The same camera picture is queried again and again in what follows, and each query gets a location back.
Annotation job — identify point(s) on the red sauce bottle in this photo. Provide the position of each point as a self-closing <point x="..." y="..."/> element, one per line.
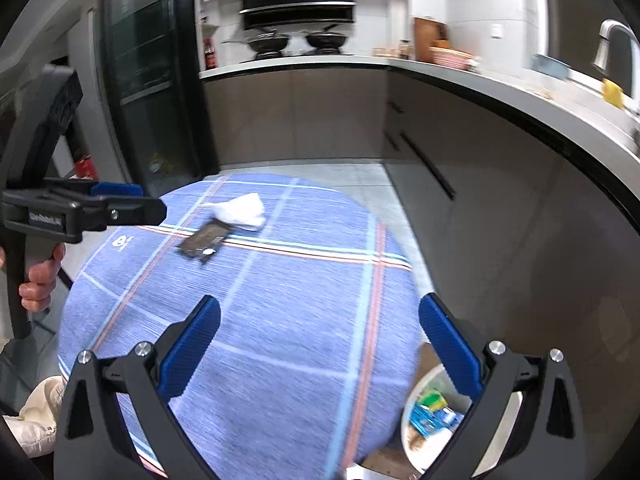
<point x="210" y="57"/>

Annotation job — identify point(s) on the pink bowl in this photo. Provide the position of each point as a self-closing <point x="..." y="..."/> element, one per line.
<point x="450" y="56"/>

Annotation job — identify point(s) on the white wall outlet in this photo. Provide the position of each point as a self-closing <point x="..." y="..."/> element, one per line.
<point x="497" y="31"/>

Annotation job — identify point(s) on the blue checked tablecloth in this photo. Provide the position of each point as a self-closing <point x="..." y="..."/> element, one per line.
<point x="280" y="335"/>

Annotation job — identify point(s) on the black gas cooktop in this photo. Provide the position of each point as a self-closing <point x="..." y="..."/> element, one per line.
<point x="295" y="55"/>

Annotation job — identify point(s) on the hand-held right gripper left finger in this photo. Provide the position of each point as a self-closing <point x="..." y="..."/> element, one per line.
<point x="195" y="345"/>

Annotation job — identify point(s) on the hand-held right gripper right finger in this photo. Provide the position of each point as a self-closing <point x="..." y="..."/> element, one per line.
<point x="450" y="350"/>

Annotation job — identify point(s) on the glass jar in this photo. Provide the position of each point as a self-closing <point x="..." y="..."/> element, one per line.
<point x="404" y="50"/>

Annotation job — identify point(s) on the black range hood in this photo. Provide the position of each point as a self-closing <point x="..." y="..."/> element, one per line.
<point x="297" y="2"/>

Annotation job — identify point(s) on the glass dish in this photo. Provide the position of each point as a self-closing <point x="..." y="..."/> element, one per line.
<point x="385" y="52"/>

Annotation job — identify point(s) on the blue basin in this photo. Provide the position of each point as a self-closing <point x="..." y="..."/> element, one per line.
<point x="550" y="66"/>

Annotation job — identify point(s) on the black chair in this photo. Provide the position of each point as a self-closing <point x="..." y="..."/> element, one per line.
<point x="60" y="100"/>

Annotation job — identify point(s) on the black glass door cabinet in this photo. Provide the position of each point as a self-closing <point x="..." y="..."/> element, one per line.
<point x="145" y="60"/>

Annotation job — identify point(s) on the wooden cutting board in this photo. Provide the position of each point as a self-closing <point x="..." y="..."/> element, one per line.
<point x="425" y="37"/>

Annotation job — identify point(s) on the yellow sponge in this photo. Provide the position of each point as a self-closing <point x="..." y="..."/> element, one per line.
<point x="612" y="92"/>

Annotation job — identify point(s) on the grey refrigerator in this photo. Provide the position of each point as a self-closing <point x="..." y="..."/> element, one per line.
<point x="80" y="85"/>

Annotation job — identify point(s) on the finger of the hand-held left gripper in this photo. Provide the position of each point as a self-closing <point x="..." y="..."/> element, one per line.
<point x="117" y="189"/>
<point x="135" y="211"/>

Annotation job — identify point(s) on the black wok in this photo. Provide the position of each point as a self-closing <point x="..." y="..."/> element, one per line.
<point x="325" y="40"/>
<point x="267" y="42"/>

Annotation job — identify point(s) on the white tissue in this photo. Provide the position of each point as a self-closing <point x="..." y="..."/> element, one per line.
<point x="240" y="210"/>

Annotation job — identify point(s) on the dark brown wrapper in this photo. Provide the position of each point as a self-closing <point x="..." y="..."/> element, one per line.
<point x="205" y="242"/>

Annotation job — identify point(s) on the cream padded jacket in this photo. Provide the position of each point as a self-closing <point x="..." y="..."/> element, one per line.
<point x="40" y="410"/>

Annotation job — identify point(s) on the red box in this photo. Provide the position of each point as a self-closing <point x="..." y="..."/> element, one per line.
<point x="86" y="169"/>

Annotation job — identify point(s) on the white trash bin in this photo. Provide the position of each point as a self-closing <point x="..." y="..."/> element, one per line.
<point x="411" y="400"/>

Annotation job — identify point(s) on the kitchen counter with cabinets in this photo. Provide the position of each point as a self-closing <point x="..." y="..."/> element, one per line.
<point x="325" y="110"/>

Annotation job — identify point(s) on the person's left hand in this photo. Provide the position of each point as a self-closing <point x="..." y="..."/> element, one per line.
<point x="40" y="282"/>

